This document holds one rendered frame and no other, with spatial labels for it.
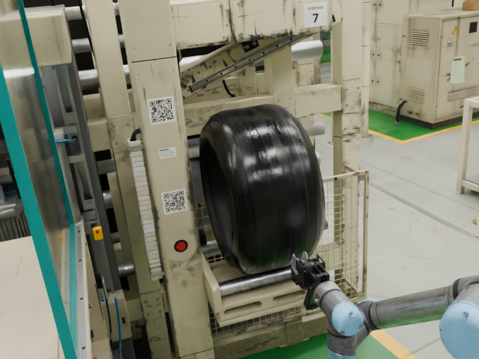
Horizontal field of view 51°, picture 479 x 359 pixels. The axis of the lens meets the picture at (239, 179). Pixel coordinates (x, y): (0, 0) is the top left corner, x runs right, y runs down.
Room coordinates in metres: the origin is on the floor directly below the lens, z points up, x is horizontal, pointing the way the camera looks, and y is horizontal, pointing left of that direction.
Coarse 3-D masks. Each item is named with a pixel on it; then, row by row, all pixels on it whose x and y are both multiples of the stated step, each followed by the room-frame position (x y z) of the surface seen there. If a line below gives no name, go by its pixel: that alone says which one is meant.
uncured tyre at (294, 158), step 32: (224, 128) 1.47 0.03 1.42; (256, 128) 1.45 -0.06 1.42; (288, 128) 1.46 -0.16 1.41; (224, 160) 1.39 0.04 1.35; (256, 160) 1.35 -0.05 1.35; (288, 160) 1.37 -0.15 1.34; (224, 192) 1.79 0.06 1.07; (256, 192) 1.30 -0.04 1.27; (288, 192) 1.32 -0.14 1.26; (320, 192) 1.36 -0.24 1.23; (224, 224) 1.71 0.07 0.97; (256, 224) 1.28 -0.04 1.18; (288, 224) 1.30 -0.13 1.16; (320, 224) 1.35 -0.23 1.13; (224, 256) 1.51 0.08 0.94; (256, 256) 1.30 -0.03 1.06; (288, 256) 1.34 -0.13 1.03
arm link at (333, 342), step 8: (328, 336) 1.05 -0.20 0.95; (336, 336) 1.03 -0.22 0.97; (344, 336) 1.02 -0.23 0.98; (352, 336) 1.03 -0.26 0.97; (360, 336) 1.06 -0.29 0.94; (328, 344) 1.05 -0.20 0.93; (336, 344) 1.03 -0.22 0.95; (344, 344) 1.02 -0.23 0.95; (352, 344) 1.03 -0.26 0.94; (328, 352) 1.05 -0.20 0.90; (336, 352) 1.03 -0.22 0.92; (344, 352) 1.02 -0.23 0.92; (352, 352) 1.03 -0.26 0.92
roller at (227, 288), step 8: (264, 272) 1.43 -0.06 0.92; (272, 272) 1.43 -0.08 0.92; (280, 272) 1.43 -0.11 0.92; (288, 272) 1.43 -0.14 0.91; (232, 280) 1.40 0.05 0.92; (240, 280) 1.40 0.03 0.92; (248, 280) 1.40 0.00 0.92; (256, 280) 1.40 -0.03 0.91; (264, 280) 1.41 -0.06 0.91; (272, 280) 1.41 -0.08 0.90; (280, 280) 1.42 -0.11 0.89; (224, 288) 1.37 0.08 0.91; (232, 288) 1.37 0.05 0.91; (240, 288) 1.38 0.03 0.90; (248, 288) 1.39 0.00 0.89
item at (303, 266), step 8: (296, 264) 1.25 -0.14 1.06; (304, 264) 1.22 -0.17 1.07; (312, 264) 1.22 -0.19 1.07; (320, 264) 1.21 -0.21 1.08; (304, 272) 1.20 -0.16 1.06; (312, 272) 1.21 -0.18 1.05; (320, 272) 1.17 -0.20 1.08; (304, 280) 1.20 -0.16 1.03; (312, 280) 1.19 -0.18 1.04; (320, 280) 1.15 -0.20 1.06; (328, 280) 1.16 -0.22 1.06; (304, 288) 1.21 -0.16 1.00; (312, 288) 1.15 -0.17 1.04; (312, 296) 1.15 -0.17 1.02
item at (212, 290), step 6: (204, 258) 1.51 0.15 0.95; (204, 264) 1.47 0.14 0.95; (204, 270) 1.43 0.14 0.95; (210, 270) 1.43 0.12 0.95; (204, 276) 1.42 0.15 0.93; (210, 276) 1.39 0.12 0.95; (210, 282) 1.36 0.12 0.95; (216, 282) 1.35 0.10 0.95; (210, 288) 1.33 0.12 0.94; (216, 288) 1.33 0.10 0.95; (210, 294) 1.35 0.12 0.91; (216, 294) 1.32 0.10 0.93; (210, 300) 1.36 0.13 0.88; (216, 300) 1.32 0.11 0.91; (216, 306) 1.32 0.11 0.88; (216, 312) 1.32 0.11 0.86
